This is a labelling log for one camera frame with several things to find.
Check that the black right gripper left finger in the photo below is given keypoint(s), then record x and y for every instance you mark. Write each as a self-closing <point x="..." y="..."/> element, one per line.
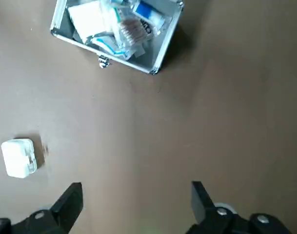
<point x="53" y="219"/>

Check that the clear cotton swab packet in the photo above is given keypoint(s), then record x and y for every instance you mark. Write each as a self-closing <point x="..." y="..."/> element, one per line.
<point x="132" y="34"/>

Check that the small white medicine box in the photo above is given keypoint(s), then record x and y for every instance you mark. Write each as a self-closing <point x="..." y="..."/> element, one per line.
<point x="16" y="158"/>

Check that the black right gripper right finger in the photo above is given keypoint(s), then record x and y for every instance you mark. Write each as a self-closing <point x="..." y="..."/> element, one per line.
<point x="211" y="219"/>

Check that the blue and white carton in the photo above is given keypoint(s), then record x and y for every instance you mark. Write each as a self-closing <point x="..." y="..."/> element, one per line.
<point x="150" y="12"/>

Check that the white gauze packet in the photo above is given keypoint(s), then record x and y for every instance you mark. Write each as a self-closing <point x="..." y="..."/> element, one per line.
<point x="89" y="19"/>

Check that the blue striped white packet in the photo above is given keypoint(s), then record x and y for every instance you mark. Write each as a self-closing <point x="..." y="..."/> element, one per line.
<point x="106" y="44"/>

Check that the silver aluminium case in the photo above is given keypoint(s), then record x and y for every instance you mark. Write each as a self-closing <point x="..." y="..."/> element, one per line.
<point x="160" y="56"/>

